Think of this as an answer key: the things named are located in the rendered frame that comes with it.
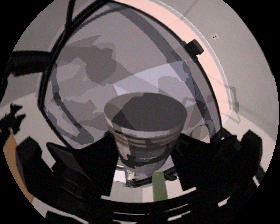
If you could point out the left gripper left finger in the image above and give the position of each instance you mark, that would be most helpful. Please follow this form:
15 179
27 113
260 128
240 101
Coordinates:
96 162

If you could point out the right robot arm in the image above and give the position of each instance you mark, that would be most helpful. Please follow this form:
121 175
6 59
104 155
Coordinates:
9 68

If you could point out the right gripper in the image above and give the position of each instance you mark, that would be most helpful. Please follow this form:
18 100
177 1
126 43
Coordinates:
9 120

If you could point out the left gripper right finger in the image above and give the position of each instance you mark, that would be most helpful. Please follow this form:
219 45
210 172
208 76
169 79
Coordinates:
192 157

